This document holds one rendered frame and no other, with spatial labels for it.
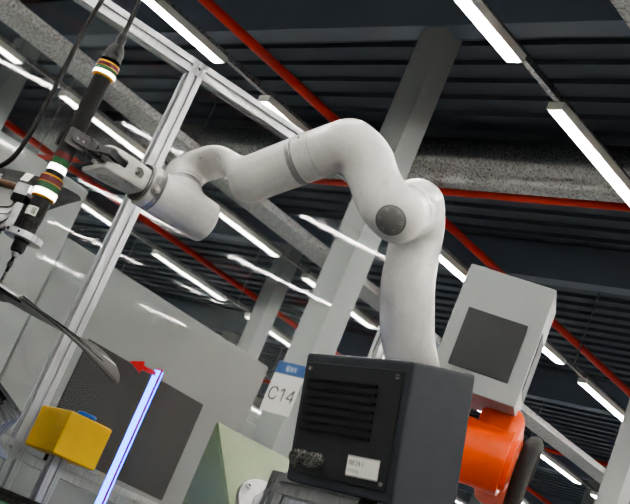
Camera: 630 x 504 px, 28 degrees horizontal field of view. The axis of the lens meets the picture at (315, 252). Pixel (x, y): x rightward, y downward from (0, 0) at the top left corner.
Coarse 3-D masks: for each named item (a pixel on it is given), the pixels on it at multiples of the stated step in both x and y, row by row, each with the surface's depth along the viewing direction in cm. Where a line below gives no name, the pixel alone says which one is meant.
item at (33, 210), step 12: (120, 36) 232; (108, 48) 231; (120, 48) 231; (120, 60) 231; (36, 204) 222; (48, 204) 223; (24, 216) 222; (36, 216) 221; (24, 228) 221; (36, 228) 222; (24, 240) 220
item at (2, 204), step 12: (12, 180) 241; (36, 180) 242; (0, 192) 236; (12, 192) 236; (60, 192) 240; (72, 192) 242; (0, 204) 232; (12, 204) 232; (60, 204) 236; (0, 216) 228; (0, 228) 224
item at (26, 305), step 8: (24, 296) 218; (16, 304) 224; (24, 304) 220; (32, 304) 217; (32, 312) 224; (40, 312) 216; (48, 320) 218; (56, 320) 222; (56, 328) 230; (64, 328) 220; (72, 336) 219; (80, 344) 218; (88, 344) 226; (88, 352) 218; (96, 352) 224; (104, 352) 234; (96, 360) 218; (104, 360) 224; (112, 360) 232; (104, 368) 218; (112, 368) 224; (112, 376) 219
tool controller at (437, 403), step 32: (320, 384) 181; (352, 384) 174; (384, 384) 168; (416, 384) 165; (448, 384) 168; (320, 416) 179; (352, 416) 173; (384, 416) 167; (416, 416) 165; (448, 416) 167; (320, 448) 177; (352, 448) 171; (384, 448) 165; (416, 448) 164; (448, 448) 167; (320, 480) 176; (352, 480) 169; (384, 480) 164; (416, 480) 164; (448, 480) 167
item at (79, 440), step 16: (48, 416) 257; (64, 416) 250; (80, 416) 250; (32, 432) 259; (48, 432) 253; (64, 432) 248; (80, 432) 250; (96, 432) 252; (48, 448) 249; (64, 448) 248; (80, 448) 250; (96, 448) 252; (80, 464) 250; (96, 464) 252
